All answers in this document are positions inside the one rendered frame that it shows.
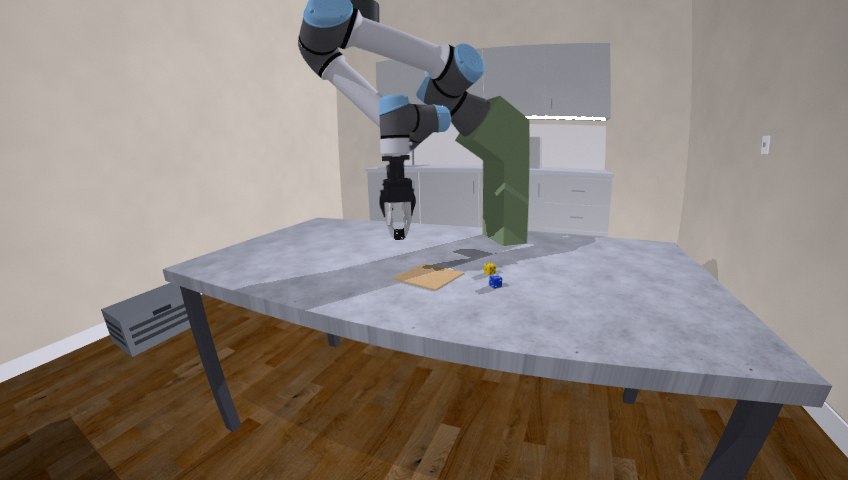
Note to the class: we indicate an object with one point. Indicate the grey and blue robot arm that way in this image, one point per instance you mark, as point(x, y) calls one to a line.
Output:
point(329, 23)

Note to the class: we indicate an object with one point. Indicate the tan flat mat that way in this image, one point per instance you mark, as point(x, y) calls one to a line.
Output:
point(428, 276)

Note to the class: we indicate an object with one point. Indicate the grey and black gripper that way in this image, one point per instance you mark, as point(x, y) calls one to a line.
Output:
point(397, 192)

